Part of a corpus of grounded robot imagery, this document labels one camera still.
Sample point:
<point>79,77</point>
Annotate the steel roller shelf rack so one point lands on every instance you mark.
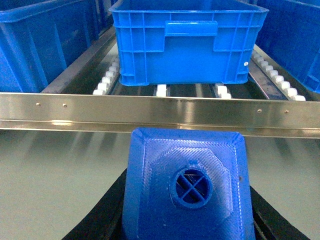
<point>270,104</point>

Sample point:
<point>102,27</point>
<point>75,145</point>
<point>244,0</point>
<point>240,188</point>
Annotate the blue rectangular block part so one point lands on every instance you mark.
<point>187,185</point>

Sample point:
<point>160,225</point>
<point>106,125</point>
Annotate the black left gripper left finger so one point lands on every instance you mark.
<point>104,221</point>

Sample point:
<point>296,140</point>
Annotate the blue plastic bin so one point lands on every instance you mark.
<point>185,41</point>
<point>39,39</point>
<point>291,37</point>

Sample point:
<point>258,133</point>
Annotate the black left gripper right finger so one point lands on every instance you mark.
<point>269,224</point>

